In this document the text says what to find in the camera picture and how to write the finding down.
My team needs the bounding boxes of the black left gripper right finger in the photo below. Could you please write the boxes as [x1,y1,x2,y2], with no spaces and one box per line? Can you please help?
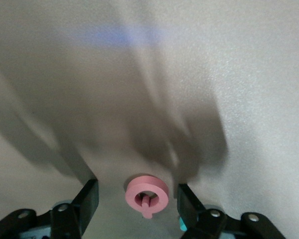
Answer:
[177,183,287,239]

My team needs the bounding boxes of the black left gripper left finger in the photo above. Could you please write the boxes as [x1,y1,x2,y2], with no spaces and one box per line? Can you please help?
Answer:
[0,179,100,239]

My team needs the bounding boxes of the teal foam letter R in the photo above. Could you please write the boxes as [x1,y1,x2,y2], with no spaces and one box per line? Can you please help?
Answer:
[178,216,188,232]

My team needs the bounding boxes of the pink-red foam letter Q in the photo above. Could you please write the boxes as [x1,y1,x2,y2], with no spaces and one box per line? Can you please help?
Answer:
[125,174,169,220]

